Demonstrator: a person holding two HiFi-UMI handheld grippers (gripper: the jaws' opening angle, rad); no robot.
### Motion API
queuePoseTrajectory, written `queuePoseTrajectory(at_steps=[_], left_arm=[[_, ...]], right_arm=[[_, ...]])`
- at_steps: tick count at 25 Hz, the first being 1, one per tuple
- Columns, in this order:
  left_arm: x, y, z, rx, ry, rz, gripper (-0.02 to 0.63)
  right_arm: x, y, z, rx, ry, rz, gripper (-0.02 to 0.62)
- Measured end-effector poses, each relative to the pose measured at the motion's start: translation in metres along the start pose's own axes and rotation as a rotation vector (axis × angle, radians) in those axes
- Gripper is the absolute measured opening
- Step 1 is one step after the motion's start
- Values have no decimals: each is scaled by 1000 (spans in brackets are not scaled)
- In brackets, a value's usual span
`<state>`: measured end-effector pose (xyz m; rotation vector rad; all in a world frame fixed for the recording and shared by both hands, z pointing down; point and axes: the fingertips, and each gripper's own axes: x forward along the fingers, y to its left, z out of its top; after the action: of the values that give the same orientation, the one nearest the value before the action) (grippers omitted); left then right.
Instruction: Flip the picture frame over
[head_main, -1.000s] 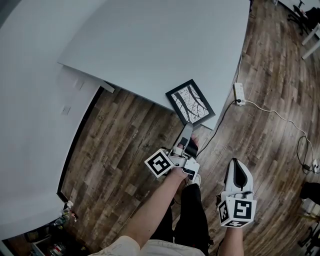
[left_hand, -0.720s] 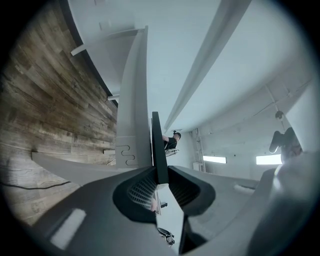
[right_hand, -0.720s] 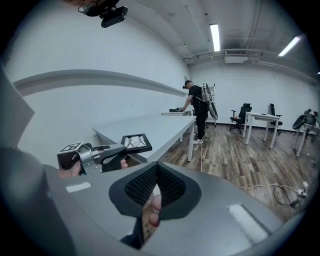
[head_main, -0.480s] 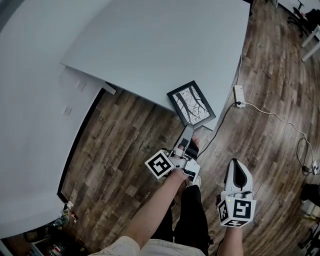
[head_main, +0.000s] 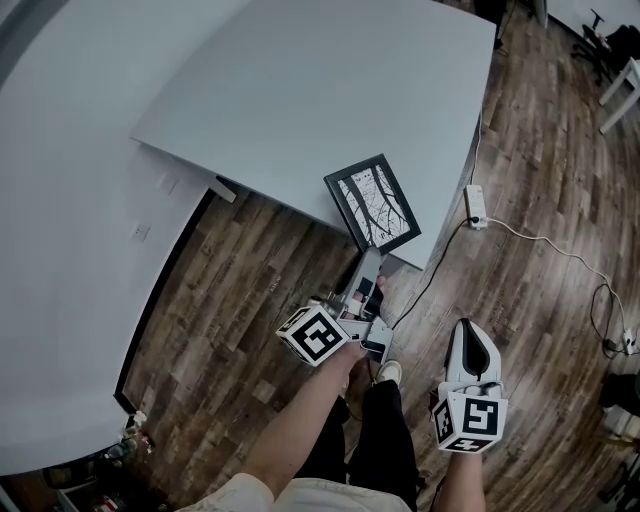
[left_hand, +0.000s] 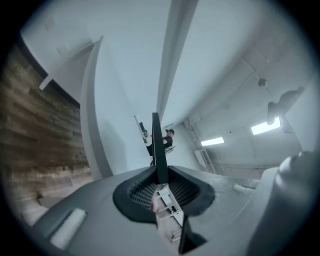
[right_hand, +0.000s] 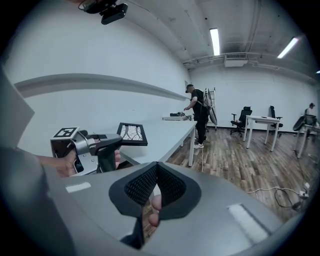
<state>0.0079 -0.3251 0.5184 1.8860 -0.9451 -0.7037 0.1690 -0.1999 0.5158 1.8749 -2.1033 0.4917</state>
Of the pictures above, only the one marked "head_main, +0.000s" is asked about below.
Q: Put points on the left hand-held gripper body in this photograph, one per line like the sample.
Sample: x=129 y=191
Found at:
x=312 y=337

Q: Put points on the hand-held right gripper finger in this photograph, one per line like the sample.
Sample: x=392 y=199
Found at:
x=457 y=365
x=492 y=365

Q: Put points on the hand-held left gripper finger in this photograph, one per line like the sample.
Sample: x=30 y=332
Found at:
x=370 y=262

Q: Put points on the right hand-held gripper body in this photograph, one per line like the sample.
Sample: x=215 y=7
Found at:
x=470 y=417

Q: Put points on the black framed picture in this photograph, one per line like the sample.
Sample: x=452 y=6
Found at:
x=372 y=205

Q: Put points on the person's left forearm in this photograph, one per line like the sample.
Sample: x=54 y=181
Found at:
x=300 y=425

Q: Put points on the person's right forearm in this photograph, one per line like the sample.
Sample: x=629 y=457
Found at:
x=465 y=480

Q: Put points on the person's left hand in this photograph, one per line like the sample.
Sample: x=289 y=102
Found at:
x=381 y=284

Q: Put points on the person's white right shoe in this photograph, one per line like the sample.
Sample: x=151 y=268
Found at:
x=389 y=372

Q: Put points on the person's black trousers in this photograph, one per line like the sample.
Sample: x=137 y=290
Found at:
x=382 y=440

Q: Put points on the white power strip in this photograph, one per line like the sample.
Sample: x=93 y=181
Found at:
x=476 y=205
x=631 y=341

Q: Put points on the person's beige shirt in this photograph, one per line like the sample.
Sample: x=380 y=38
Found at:
x=325 y=497

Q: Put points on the large grey table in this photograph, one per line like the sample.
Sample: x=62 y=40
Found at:
x=325 y=90

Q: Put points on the crumpled white paper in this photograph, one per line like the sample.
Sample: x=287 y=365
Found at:
x=139 y=418

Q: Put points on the pile of small bottles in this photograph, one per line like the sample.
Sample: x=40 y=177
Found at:
x=127 y=447

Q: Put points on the long white table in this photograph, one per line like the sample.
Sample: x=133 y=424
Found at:
x=625 y=82

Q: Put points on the black office chair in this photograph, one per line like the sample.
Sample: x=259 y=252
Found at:
x=607 y=45

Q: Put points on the white wall socket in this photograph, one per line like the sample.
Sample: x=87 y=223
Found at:
x=168 y=182
x=140 y=233

